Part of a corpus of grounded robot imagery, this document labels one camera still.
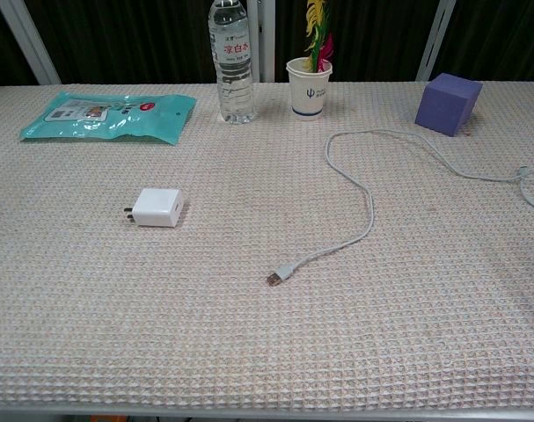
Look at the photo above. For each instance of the white power adapter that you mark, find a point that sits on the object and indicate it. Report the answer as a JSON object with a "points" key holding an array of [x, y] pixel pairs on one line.
{"points": [[156, 208]]}

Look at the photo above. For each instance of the beige waffle tablecloth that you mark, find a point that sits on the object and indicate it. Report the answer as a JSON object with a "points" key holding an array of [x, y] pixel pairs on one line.
{"points": [[249, 329]]}

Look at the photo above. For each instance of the white paper cup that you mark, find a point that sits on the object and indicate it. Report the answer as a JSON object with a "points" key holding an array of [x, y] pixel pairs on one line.
{"points": [[308, 96]]}

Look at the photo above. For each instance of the clear water bottle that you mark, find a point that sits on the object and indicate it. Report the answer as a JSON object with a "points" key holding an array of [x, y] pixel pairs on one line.
{"points": [[233, 88]]}

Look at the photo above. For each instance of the teal snack packet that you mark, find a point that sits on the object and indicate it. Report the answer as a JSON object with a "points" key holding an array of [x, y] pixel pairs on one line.
{"points": [[117, 127]]}

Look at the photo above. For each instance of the colourful feather decoration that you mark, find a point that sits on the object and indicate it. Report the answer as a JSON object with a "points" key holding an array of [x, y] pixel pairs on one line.
{"points": [[312, 26]]}

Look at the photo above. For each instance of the purple foam cube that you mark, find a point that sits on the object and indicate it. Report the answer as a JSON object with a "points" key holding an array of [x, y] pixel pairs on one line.
{"points": [[442, 105]]}

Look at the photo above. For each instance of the black curtain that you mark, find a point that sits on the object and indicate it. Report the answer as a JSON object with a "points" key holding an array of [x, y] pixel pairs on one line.
{"points": [[117, 35]]}

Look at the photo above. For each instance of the grey upright frame post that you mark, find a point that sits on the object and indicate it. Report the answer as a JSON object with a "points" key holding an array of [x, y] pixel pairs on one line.
{"points": [[271, 66]]}

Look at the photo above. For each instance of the grey slanted frame post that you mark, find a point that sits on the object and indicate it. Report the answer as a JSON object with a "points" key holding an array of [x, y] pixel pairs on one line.
{"points": [[29, 44], [433, 39]]}

